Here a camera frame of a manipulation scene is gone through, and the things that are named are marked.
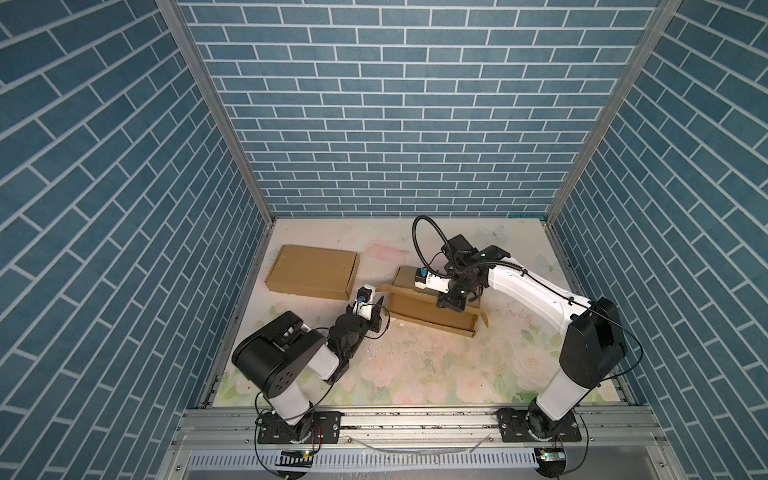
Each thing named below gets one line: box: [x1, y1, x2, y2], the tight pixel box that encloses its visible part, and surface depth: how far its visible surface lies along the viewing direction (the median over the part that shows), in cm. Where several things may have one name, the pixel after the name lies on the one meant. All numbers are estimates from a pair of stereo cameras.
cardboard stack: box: [375, 266, 488, 338], surface depth 91 cm
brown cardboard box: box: [265, 244, 360, 301], surface depth 101 cm
